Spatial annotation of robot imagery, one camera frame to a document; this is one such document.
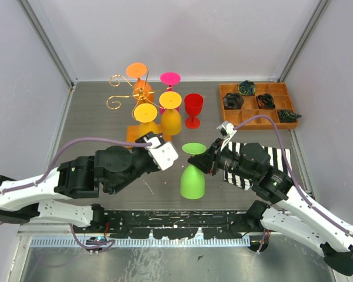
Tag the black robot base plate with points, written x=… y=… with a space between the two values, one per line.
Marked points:
x=172 y=224

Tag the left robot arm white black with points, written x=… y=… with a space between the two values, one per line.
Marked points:
x=109 y=171

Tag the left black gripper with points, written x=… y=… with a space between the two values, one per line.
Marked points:
x=150 y=134

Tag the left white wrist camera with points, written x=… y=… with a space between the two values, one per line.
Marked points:
x=161 y=152

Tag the black white striped cloth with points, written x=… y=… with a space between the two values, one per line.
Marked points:
x=277 y=161

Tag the dark rolled tie left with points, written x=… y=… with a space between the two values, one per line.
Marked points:
x=233 y=101

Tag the dark rolled tie top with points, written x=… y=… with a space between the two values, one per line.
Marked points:
x=247 y=88

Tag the magenta plastic wine glass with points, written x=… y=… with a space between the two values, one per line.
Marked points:
x=170 y=79

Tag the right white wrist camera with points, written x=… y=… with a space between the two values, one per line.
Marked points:
x=227 y=131

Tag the red plastic wine glass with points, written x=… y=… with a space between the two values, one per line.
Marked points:
x=193 y=106

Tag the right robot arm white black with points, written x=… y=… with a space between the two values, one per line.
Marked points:
x=283 y=206

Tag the gold wire wine glass rack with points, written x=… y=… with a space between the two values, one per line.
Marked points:
x=113 y=102

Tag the green plastic wine glass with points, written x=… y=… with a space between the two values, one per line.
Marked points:
x=192 y=180

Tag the orange plastic wine glass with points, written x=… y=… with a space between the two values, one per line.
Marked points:
x=142 y=90

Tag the dark rolled tie right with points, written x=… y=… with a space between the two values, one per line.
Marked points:
x=288 y=116

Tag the dark rolled tie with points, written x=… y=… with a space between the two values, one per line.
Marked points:
x=247 y=88
x=233 y=101
x=288 y=116
x=266 y=101

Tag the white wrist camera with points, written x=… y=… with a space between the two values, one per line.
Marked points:
x=227 y=131
x=161 y=152

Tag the wooden compartment tray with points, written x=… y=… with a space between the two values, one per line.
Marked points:
x=250 y=108

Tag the yellow wine glass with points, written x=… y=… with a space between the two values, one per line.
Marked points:
x=146 y=114
x=171 y=122

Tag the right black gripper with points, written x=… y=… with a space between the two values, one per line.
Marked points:
x=205 y=161

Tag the grey slotted cable duct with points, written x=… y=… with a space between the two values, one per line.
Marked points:
x=199 y=241

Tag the dark rolled tie middle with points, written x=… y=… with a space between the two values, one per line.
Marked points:
x=266 y=101

